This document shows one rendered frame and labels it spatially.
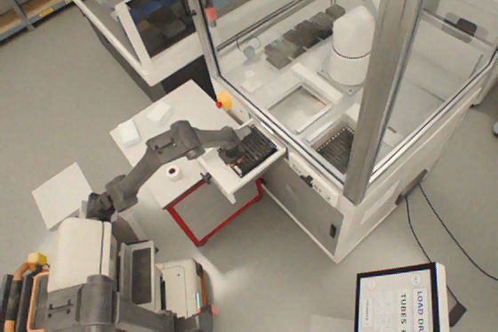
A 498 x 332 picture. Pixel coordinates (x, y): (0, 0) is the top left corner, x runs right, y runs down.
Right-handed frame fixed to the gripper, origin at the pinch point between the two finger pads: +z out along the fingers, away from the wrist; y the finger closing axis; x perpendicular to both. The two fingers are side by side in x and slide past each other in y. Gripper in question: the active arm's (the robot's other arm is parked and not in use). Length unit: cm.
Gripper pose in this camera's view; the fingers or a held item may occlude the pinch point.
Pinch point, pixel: (235, 163)
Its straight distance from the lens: 155.6
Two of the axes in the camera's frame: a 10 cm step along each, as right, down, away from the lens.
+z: 0.9, 5.5, 8.3
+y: -8.0, 5.3, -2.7
